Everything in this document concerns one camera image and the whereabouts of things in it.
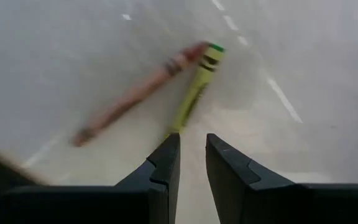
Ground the green crayon yellow wrapper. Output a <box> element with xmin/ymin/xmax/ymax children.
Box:
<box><xmin>165</xmin><ymin>43</ymin><xmax>226</xmax><ymax>138</ymax></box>

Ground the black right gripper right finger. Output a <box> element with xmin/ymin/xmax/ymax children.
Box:
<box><xmin>205</xmin><ymin>133</ymin><xmax>358</xmax><ymax>224</ymax></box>

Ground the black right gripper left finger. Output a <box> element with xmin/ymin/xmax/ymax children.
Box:
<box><xmin>4</xmin><ymin>133</ymin><xmax>181</xmax><ymax>224</ymax></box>

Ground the red crayon pale wrapper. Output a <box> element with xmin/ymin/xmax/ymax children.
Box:
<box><xmin>70</xmin><ymin>41</ymin><xmax>211</xmax><ymax>147</ymax></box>

